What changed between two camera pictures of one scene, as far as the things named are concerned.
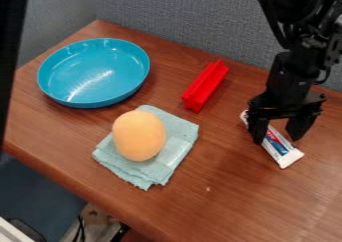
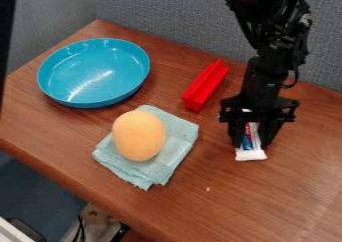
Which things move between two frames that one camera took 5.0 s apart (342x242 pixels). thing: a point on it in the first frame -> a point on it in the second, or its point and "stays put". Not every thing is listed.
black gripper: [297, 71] -> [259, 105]
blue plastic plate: [92, 72] stays put
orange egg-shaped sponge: [139, 135] stays put
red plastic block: [199, 90] stays put
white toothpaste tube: [279, 149] -> [250, 150]
